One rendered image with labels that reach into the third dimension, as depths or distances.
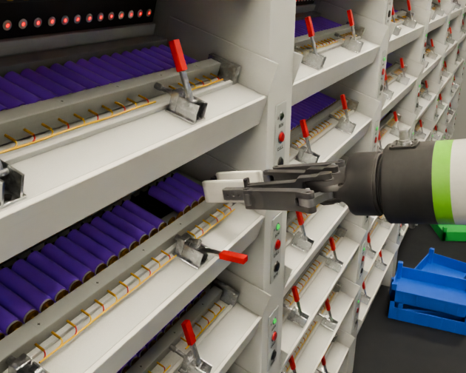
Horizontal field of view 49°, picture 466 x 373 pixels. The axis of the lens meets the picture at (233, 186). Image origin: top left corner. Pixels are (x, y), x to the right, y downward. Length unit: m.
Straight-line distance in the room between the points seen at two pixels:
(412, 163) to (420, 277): 1.81
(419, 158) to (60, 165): 0.36
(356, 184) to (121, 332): 0.30
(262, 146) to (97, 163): 0.36
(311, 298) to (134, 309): 0.76
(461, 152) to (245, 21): 0.36
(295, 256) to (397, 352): 1.07
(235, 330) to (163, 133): 0.42
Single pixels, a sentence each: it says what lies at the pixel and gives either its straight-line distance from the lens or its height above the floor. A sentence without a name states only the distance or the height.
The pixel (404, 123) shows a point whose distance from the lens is 2.17.
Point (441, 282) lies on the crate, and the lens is 2.37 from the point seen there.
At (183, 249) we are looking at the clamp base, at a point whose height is 0.96.
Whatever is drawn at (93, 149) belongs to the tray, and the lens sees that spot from 0.50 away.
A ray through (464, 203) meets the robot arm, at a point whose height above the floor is 1.07.
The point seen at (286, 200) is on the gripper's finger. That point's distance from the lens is 0.60.
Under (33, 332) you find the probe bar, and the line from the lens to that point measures 0.54.
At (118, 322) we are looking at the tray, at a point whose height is 0.94.
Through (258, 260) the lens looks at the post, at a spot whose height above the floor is 0.85.
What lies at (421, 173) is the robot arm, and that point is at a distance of 0.57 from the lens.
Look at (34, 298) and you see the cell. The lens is 0.57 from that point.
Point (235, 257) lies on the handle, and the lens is 0.64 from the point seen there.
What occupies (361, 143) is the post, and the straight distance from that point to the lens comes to 1.48.
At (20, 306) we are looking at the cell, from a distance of 0.56.
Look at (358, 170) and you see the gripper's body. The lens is 0.59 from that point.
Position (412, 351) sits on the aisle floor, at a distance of 2.11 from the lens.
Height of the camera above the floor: 1.28
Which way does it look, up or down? 22 degrees down
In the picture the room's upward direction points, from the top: straight up
